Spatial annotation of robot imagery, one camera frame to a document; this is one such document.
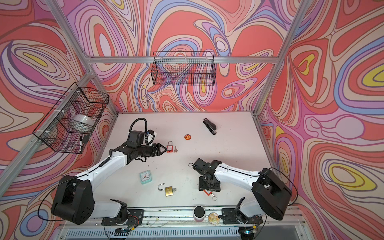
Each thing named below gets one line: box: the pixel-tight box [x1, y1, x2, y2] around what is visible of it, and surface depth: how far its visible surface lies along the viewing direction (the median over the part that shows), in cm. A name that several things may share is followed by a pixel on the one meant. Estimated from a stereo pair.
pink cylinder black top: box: [193, 205, 206, 223], surface depth 72 cm
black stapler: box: [203, 118, 217, 135], surface depth 110 cm
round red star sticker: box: [184, 134, 192, 141], surface depth 107 cm
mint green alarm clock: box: [139, 170, 153, 185], surface depth 86 cm
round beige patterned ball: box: [208, 212, 220, 226], surface depth 75 cm
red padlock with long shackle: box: [203, 189, 217, 201], surface depth 82 cm
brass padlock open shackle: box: [157, 183, 173, 197], surface depth 82 cm
